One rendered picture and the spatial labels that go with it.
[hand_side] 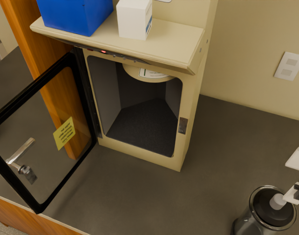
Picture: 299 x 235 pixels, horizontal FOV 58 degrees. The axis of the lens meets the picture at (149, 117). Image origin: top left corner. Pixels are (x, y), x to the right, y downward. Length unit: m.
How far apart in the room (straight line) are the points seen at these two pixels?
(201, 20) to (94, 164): 0.65
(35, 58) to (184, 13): 0.36
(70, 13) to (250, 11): 0.65
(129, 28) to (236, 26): 0.60
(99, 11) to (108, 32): 0.04
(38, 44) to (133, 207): 0.56
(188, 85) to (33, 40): 0.37
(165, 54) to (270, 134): 0.76
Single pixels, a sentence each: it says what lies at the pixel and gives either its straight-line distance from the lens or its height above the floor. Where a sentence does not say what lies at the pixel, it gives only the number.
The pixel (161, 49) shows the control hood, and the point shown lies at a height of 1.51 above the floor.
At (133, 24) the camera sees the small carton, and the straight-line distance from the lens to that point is 0.50.
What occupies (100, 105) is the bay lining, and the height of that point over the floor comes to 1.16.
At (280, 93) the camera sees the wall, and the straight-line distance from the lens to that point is 1.20.
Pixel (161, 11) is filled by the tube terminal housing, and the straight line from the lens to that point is 0.56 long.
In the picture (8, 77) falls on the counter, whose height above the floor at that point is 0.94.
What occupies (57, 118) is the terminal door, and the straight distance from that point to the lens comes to 0.75.
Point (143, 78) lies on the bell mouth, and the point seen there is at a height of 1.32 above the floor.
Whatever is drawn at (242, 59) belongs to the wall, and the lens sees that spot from 1.11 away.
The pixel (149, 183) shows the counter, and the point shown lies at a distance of 0.96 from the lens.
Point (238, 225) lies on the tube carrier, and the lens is 0.86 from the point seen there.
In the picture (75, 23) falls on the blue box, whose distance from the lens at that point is 0.53.
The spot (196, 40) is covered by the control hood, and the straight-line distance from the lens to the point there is 0.52.
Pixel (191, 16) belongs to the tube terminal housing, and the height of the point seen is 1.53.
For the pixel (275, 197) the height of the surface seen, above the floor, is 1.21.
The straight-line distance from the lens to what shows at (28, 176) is 0.74.
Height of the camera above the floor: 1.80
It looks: 51 degrees down
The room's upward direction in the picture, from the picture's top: straight up
